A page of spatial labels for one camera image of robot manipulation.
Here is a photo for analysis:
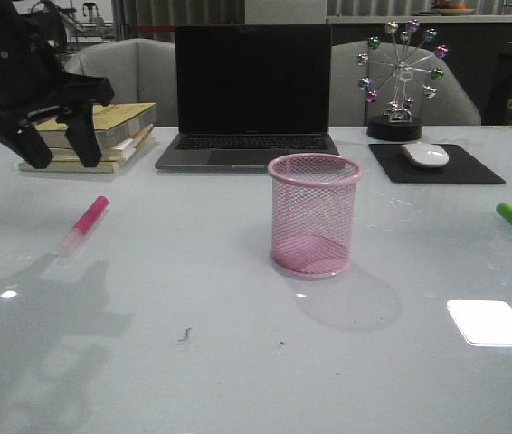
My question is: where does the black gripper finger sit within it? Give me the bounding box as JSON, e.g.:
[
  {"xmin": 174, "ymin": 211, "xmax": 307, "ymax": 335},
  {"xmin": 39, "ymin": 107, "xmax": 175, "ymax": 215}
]
[
  {"xmin": 0, "ymin": 118, "xmax": 52, "ymax": 169},
  {"xmin": 56, "ymin": 101, "xmax": 101, "ymax": 167}
]

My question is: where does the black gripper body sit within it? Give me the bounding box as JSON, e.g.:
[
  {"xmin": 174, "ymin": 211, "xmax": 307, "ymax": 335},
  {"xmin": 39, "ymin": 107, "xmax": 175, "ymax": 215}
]
[{"xmin": 0, "ymin": 1, "xmax": 114, "ymax": 131}]

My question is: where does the pink marker pen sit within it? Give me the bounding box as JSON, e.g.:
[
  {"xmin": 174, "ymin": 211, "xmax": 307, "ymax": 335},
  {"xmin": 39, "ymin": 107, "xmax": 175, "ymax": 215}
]
[{"xmin": 58, "ymin": 195, "xmax": 109, "ymax": 258}]

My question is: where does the pink mesh pen holder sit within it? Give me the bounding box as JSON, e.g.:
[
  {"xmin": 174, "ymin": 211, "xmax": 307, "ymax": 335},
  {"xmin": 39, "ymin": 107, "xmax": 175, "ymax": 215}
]
[{"xmin": 268, "ymin": 153, "xmax": 364, "ymax": 278}]

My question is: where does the top yellow book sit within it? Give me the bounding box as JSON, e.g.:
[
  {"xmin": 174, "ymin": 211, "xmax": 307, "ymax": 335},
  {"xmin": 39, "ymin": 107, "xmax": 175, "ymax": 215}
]
[{"xmin": 36, "ymin": 102, "xmax": 156, "ymax": 149}]

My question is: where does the yellow book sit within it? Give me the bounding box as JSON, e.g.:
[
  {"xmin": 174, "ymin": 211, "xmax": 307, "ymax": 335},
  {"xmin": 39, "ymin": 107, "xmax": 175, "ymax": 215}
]
[
  {"xmin": 17, "ymin": 132, "xmax": 151, "ymax": 174},
  {"xmin": 36, "ymin": 102, "xmax": 156, "ymax": 149}
]

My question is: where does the middle book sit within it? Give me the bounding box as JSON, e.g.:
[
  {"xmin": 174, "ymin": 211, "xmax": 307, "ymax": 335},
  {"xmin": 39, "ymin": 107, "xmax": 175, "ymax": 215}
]
[{"xmin": 51, "ymin": 124, "xmax": 154, "ymax": 161}]

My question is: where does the bottom yellow book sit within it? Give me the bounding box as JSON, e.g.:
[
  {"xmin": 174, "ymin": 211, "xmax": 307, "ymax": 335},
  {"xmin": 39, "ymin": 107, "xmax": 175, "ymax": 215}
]
[{"xmin": 17, "ymin": 132, "xmax": 151, "ymax": 174}]

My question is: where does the left grey chair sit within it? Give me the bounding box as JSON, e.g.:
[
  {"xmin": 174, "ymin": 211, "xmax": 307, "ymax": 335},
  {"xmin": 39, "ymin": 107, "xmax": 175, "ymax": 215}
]
[{"xmin": 65, "ymin": 38, "xmax": 178, "ymax": 127}]

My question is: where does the grey chair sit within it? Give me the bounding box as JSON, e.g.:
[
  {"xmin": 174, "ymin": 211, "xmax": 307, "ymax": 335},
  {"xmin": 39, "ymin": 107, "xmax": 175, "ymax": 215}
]
[
  {"xmin": 329, "ymin": 41, "xmax": 481, "ymax": 127},
  {"xmin": 65, "ymin": 38, "xmax": 178, "ymax": 127}
]

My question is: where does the grey laptop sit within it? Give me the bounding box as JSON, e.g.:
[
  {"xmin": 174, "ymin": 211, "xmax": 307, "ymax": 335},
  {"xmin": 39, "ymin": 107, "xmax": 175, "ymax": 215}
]
[{"xmin": 156, "ymin": 24, "xmax": 337, "ymax": 172}]

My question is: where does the white cabinet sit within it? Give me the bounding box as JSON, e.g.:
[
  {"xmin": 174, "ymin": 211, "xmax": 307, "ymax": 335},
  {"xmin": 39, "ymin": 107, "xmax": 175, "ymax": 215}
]
[{"xmin": 244, "ymin": 0, "xmax": 327, "ymax": 24}]

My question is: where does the right grey chair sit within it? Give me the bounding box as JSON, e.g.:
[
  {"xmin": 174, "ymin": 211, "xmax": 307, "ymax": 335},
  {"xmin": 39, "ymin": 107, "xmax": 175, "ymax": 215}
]
[{"xmin": 329, "ymin": 41, "xmax": 481, "ymax": 127}]

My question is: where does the ferris wheel desk ornament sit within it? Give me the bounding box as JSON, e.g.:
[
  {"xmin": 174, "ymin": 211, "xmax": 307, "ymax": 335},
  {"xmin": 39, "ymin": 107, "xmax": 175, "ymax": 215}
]
[{"xmin": 356, "ymin": 18, "xmax": 450, "ymax": 142}]

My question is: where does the white computer mouse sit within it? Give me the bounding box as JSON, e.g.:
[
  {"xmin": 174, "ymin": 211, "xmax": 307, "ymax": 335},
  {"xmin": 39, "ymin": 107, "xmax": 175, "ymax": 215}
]
[{"xmin": 401, "ymin": 142, "xmax": 450, "ymax": 168}]

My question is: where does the fruit bowl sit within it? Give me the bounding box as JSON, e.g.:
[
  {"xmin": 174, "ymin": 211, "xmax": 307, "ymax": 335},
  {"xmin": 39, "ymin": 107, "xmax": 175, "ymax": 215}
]
[{"xmin": 431, "ymin": 0, "xmax": 474, "ymax": 16}]

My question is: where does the black mouse pad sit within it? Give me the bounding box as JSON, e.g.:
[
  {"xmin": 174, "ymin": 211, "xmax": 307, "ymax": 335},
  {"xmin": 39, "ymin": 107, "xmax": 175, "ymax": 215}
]
[{"xmin": 367, "ymin": 143, "xmax": 507, "ymax": 185}]

